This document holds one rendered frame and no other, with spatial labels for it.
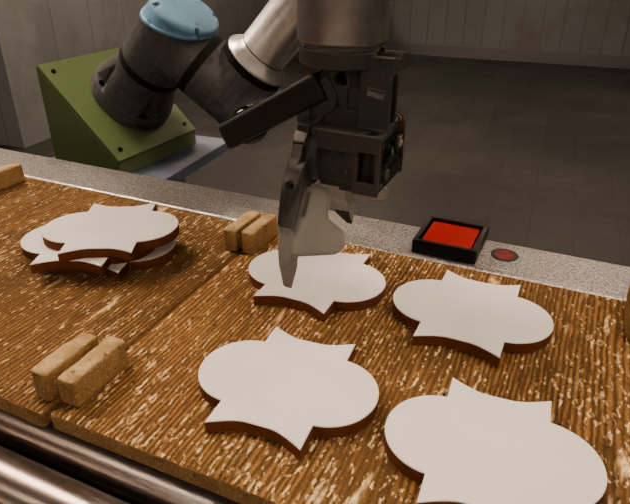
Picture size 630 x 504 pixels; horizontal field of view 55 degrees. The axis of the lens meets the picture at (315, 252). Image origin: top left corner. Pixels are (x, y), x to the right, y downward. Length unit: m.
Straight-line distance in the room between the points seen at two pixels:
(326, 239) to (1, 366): 0.29
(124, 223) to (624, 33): 6.66
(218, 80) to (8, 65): 3.30
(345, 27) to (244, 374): 0.28
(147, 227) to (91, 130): 0.47
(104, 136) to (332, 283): 0.64
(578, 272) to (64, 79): 0.89
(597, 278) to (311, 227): 0.35
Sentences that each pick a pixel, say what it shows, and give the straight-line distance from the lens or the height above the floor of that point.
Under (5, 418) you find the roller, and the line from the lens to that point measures 0.55.
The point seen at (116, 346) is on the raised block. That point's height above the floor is 0.96.
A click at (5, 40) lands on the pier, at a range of 4.29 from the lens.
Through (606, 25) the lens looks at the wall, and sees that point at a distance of 7.09.
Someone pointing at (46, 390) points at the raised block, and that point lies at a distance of 0.51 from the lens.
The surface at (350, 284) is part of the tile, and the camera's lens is 0.59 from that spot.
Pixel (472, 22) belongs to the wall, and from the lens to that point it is 7.14.
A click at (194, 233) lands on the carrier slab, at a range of 0.73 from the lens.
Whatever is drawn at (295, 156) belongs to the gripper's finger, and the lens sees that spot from 0.52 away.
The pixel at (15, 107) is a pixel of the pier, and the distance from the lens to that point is 4.33.
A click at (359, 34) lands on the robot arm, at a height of 1.18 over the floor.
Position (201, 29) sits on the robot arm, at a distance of 1.06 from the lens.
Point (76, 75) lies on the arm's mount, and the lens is 1.20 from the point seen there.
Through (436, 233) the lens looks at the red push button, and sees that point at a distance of 0.75.
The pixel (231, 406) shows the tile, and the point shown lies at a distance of 0.46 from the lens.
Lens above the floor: 1.26
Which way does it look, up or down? 28 degrees down
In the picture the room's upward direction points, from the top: straight up
